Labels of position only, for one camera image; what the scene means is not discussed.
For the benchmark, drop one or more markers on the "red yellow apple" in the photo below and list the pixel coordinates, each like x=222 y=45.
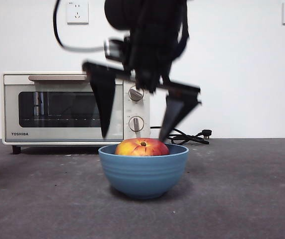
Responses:
x=142 y=148

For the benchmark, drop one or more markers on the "round temperature knob, slanted pointer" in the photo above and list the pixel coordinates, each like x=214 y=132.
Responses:
x=133 y=95

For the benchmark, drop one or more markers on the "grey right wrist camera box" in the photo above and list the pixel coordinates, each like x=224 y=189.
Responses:
x=113 y=48

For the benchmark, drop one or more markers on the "round timer knob, upright pointer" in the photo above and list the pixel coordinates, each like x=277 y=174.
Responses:
x=135 y=124

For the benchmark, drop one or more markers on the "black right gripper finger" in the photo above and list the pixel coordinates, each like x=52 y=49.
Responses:
x=103 y=99
x=173 y=114

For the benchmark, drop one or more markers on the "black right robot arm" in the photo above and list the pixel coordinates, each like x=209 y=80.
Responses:
x=152 y=27

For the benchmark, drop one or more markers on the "blue ribbed bowl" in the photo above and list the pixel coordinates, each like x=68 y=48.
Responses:
x=143 y=174

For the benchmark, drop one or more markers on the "cream Toshiba toaster oven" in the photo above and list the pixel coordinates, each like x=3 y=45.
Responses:
x=146 y=109

